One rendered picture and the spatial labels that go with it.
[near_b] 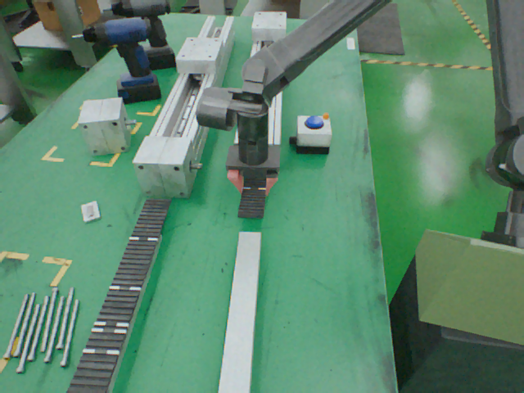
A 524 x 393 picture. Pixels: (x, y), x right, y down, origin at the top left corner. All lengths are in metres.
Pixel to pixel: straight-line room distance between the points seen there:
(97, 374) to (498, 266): 0.53
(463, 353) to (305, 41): 0.57
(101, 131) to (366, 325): 0.70
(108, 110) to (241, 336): 0.62
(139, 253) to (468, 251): 0.50
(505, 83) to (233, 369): 0.57
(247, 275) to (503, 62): 0.51
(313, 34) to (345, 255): 0.39
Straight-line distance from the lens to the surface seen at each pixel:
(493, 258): 0.52
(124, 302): 0.61
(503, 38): 0.67
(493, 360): 0.73
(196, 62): 1.05
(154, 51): 1.30
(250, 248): 0.63
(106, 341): 0.59
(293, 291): 0.62
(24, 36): 3.74
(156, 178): 0.75
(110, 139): 0.92
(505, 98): 0.65
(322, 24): 0.65
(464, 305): 0.60
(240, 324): 0.56
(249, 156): 0.65
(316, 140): 0.86
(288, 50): 0.63
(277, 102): 0.91
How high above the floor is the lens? 1.31
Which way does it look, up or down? 44 degrees down
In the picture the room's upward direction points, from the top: straight up
